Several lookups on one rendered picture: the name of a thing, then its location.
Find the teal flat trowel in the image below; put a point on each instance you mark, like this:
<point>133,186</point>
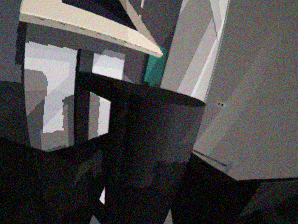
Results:
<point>153,68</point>

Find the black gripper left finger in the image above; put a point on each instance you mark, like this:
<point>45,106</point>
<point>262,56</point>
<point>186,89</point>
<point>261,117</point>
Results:
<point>65,184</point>

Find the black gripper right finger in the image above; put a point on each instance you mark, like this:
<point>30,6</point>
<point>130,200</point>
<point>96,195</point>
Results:
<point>207,196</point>

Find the beige square tile with dark blue centre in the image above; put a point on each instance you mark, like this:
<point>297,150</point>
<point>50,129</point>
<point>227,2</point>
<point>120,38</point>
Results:
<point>109,20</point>

